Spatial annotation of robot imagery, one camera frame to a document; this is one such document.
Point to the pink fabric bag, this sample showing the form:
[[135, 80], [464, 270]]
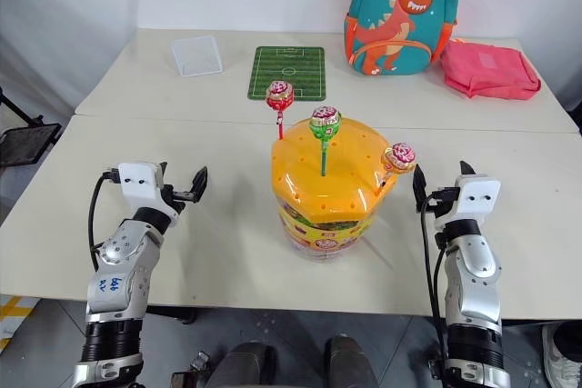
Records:
[[488, 70]]

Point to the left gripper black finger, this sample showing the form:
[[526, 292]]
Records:
[[163, 171], [200, 181]]

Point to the green wrapped lollipop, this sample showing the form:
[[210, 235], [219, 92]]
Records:
[[325, 122]]

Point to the black metal stand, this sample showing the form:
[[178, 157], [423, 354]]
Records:
[[27, 140]]

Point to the orange wrapped lollipop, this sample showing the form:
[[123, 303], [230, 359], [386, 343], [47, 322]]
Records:
[[400, 157]]

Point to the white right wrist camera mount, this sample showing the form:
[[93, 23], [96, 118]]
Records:
[[477, 199]]

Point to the teal dinosaur backpack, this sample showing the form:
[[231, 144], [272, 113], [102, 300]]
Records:
[[400, 15]]

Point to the small metal bracket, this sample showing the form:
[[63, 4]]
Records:
[[191, 370]]

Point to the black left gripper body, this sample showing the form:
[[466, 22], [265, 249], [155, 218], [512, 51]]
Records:
[[178, 195]]

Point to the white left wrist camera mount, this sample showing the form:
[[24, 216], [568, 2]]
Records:
[[138, 181]]

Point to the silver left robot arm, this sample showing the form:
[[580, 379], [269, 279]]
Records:
[[120, 265]]

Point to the white mesh basket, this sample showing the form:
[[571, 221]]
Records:
[[197, 56]]

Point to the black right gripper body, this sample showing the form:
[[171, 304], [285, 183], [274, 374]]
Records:
[[438, 201]]

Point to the red wrapped lollipop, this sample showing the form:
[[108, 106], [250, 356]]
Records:
[[279, 96]]

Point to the green soccer field mat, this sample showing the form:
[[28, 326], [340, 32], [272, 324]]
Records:
[[291, 65]]

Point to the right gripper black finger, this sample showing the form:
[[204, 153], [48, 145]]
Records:
[[467, 169], [418, 188]]

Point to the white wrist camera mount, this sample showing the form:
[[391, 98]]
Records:
[[138, 181], [477, 199]]

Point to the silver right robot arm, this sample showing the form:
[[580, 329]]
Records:
[[473, 283]]

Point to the yellow-lidded lollipop jar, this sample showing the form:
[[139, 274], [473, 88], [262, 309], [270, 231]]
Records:
[[327, 192]]

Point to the dark rounded shape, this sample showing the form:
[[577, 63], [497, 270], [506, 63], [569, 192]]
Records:
[[350, 361], [243, 365]]

